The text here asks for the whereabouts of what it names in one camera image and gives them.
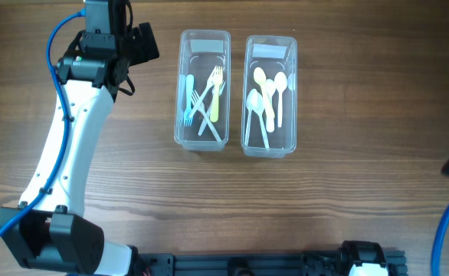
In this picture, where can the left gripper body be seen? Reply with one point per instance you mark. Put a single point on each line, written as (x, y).
(140, 48)

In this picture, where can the yellow plastic fork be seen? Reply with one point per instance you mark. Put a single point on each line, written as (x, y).
(216, 88)

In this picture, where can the yellow plastic spoon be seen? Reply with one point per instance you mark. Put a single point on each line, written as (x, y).
(260, 79)

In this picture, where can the white plastic spoon pair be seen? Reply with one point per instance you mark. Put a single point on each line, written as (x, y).
(258, 108)
(280, 82)

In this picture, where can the thick white plastic spoon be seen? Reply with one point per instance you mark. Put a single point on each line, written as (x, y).
(270, 114)

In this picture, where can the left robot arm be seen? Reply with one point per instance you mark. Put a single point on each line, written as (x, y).
(47, 229)

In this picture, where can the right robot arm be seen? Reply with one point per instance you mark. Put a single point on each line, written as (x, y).
(367, 258)

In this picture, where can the clear plastic container left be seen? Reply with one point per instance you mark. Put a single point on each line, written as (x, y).
(200, 51)

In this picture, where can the clear plastic container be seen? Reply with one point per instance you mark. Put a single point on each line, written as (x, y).
(273, 54)
(200, 51)

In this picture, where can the clear plastic container right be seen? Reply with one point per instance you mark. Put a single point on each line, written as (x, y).
(273, 54)

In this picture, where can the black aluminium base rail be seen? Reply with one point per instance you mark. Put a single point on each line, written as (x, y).
(307, 263)

